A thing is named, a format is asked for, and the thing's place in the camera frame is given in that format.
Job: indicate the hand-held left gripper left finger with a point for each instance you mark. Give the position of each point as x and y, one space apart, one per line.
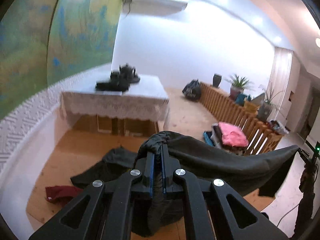
150 180

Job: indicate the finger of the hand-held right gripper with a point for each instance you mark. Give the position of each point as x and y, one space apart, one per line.
303 155

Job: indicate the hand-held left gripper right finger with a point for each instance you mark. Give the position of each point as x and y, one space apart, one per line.
164 180

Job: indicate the dark grey pants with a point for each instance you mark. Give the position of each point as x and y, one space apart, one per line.
225 162

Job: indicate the person's right forearm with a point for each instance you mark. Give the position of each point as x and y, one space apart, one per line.
306 205

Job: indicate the crumpled multicoloured bundle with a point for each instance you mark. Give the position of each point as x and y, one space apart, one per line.
277 127

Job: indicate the black shirt with gold print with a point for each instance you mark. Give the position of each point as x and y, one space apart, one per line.
112 160

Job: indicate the potted plant in grey pot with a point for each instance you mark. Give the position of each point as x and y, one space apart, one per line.
265 111

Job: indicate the folded navy garment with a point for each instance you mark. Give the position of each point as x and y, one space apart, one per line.
211 140

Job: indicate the low wooden table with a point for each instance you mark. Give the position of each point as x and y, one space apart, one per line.
117 126

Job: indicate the grey folder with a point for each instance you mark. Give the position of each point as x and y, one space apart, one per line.
260 98

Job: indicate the folded beige garment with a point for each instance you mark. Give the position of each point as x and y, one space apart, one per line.
232 148

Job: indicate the yellow plastic basket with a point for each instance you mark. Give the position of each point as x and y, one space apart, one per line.
250 106

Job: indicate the folded brown garment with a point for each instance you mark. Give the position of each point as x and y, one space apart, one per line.
218 132

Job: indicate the folded pink shirt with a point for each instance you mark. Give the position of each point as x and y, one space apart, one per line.
232 133

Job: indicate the beige curtain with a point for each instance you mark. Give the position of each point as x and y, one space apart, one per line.
281 80

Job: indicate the raised wooden platform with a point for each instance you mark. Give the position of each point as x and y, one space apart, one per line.
75 150

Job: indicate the teal container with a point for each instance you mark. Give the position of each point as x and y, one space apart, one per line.
241 99

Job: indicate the white lace tablecloth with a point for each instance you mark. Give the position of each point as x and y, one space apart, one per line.
112 102

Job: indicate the dark red garment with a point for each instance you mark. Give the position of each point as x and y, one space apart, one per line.
60 192

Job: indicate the potted plant in maroon pot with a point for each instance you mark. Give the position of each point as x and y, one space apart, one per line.
236 92

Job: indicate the wooden slat fence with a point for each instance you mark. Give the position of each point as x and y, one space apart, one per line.
225 102

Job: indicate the dark teapot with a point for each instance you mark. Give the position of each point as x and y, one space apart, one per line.
127 71

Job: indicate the dark ceramic vase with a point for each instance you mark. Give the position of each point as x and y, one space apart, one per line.
217 80

